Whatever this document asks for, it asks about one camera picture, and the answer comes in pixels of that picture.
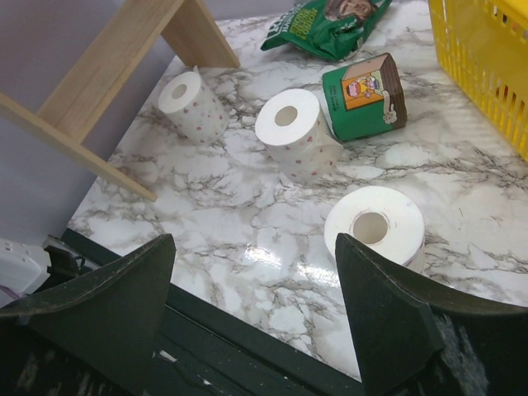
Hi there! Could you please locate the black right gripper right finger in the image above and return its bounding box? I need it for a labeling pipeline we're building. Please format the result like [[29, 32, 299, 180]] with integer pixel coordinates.
[[335, 233, 527, 395]]

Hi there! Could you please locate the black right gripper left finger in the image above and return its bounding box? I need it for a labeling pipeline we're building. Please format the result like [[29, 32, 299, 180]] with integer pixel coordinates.
[[1, 234, 176, 395]]

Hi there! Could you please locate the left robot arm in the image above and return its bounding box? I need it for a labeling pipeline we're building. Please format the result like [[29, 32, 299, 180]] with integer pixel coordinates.
[[1, 238, 89, 299]]

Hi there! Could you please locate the wooden shelf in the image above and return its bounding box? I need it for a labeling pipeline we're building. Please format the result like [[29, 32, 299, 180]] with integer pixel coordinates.
[[1, 0, 240, 201]]

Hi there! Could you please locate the white dotted roll right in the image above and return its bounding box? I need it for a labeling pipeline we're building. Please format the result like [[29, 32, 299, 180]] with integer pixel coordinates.
[[323, 186, 425, 273]]

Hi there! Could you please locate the white dotted roll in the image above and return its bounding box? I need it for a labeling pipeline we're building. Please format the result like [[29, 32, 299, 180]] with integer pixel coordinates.
[[323, 186, 425, 273], [255, 88, 344, 183], [158, 68, 229, 145]]

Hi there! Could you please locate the white dotted roll left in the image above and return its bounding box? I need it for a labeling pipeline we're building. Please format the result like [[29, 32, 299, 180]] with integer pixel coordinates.
[[158, 68, 229, 145]]

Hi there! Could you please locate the green wrapped roll with picture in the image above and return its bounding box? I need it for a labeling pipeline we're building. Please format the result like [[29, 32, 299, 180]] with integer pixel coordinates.
[[323, 53, 408, 142]]

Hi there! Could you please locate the white dotted roll middle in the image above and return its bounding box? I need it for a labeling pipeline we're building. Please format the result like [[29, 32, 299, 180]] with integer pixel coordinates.
[[255, 88, 344, 183]]

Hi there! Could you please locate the yellow plastic basket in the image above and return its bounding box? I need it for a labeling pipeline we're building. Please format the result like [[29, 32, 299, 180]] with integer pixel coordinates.
[[428, 0, 527, 159]]

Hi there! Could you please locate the green chips bag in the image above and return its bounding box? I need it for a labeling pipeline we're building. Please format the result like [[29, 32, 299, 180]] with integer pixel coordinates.
[[261, 0, 391, 61]]

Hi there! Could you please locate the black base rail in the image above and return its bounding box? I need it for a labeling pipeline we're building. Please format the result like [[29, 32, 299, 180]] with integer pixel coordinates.
[[67, 232, 363, 395]]

